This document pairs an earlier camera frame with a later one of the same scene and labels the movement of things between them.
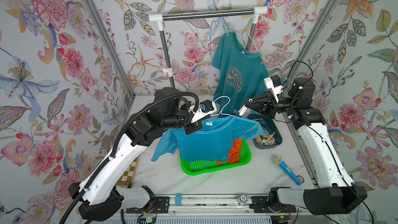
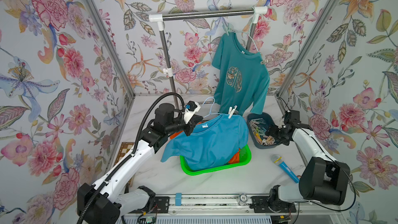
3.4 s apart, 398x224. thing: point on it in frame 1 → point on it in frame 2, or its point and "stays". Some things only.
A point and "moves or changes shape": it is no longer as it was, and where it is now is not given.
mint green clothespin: (226, 30) stays
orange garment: (233, 153) → (233, 160)
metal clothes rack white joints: (255, 11) stays
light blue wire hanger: (221, 113) moves or changes shape
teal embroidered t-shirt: (241, 75) stays
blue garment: (213, 141) moves or changes shape
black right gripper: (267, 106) → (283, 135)
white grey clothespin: (242, 110) → (232, 112)
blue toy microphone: (278, 159) stays
